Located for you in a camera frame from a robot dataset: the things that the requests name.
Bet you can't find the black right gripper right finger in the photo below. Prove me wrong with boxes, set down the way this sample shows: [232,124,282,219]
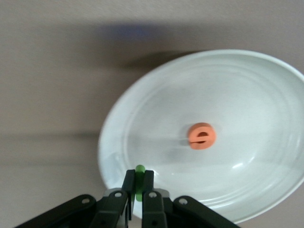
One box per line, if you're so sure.
[142,170,241,228]

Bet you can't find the beige round plate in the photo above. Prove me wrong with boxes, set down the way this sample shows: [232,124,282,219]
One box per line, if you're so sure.
[97,49,304,225]

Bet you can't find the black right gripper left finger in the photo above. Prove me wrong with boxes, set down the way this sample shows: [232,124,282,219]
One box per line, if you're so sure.
[14,169,136,228]

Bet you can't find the green letter l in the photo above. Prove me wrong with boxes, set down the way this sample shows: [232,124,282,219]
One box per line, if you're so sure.
[134,164,146,202]

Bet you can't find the orange letter e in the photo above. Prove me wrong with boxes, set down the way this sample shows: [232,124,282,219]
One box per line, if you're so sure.
[187,122,217,151]

